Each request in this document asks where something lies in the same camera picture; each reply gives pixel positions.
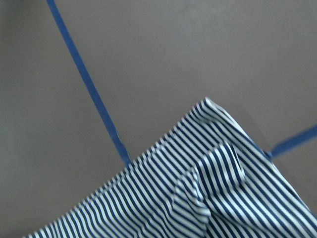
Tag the striped polo shirt white collar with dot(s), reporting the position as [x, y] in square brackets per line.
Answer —
[205, 178]

